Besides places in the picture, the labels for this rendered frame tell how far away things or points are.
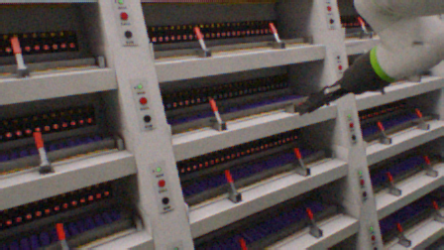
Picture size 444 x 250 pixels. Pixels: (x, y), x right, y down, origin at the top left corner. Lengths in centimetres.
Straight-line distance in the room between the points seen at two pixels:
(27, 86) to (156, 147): 30
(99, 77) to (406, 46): 65
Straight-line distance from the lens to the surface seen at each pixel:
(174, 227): 88
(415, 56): 79
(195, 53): 100
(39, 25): 105
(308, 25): 127
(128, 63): 84
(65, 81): 81
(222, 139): 92
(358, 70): 87
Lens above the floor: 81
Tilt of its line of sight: 3 degrees down
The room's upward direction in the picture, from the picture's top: 12 degrees counter-clockwise
